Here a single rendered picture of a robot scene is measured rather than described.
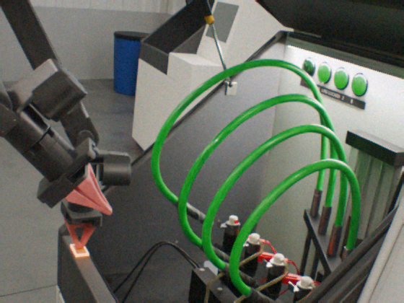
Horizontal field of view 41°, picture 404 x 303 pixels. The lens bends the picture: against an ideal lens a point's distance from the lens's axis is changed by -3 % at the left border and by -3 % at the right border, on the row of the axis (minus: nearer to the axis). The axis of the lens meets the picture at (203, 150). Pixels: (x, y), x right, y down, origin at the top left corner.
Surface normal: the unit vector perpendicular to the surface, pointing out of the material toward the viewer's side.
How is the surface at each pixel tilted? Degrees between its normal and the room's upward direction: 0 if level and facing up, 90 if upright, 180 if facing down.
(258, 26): 90
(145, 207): 90
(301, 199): 90
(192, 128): 90
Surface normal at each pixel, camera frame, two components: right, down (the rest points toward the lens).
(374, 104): -0.89, 0.04
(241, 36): 0.37, 0.32
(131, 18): 0.58, 0.31
